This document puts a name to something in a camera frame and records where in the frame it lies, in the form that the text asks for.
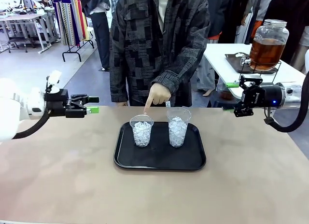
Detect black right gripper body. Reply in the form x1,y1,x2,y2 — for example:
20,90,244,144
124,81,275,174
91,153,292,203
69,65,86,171
241,84,282,109

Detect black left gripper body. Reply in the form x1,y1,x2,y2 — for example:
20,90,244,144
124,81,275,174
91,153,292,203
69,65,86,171
44,89,73,118

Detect tall clear iced cup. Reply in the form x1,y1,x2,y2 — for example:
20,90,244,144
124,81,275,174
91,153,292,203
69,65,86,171
166,107,192,148

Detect short clear iced cup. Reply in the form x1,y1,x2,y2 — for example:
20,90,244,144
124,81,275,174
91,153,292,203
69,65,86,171
129,114,155,148

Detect person's left forearm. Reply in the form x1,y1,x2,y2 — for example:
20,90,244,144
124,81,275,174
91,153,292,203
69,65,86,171
151,48,206,97

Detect person's right forearm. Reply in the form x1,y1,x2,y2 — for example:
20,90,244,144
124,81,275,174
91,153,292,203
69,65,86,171
109,62,130,104

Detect person's left hand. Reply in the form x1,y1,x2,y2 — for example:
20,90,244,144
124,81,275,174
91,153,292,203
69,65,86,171
143,82,173,115

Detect silver dispenser tap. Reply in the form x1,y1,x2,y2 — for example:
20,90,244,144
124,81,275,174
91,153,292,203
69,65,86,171
239,55,252,66

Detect dark tray under dispenser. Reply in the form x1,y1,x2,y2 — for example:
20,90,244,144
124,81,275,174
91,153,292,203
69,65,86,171
225,53,279,75

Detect clear bucket with brown liquid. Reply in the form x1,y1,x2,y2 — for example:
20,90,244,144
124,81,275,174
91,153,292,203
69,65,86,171
216,83,234,100

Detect glass tea dispenser jar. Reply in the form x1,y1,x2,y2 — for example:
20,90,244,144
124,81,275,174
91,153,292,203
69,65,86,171
249,19,290,71

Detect white side table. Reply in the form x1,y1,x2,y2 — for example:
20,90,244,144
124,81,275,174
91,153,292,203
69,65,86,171
203,42,308,101

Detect mannequin in black trousers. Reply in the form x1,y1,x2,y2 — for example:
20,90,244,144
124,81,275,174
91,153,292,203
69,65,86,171
79,0,112,72

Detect bystander in grey top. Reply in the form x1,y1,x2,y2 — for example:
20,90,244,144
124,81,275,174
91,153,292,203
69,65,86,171
241,0,276,45

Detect bystander in dark jacket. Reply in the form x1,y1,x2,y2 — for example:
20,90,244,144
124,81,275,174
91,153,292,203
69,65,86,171
197,0,234,97

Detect rack of colourful fabrics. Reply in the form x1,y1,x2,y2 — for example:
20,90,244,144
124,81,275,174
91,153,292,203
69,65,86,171
52,0,95,63

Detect person in grey patchwork jacket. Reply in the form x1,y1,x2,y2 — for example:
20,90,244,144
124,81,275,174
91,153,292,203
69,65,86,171
109,0,211,108

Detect white background workbench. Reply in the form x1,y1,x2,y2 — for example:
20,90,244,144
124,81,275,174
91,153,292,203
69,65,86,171
0,11,60,55

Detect black plastic serving tray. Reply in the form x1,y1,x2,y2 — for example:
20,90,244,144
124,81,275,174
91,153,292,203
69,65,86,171
113,121,207,171

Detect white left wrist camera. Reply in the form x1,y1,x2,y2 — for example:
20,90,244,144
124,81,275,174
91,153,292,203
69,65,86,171
46,70,61,94

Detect black wire dispenser stand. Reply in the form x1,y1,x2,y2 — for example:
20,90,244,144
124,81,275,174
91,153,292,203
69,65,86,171
238,60,282,85

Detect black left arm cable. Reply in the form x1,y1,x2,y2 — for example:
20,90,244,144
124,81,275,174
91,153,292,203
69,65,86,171
11,110,52,140

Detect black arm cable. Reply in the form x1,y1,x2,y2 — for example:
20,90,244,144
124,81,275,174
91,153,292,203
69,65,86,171
11,110,52,140
264,71,309,133

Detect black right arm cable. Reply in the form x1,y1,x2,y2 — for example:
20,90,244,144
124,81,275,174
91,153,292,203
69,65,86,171
264,71,309,133

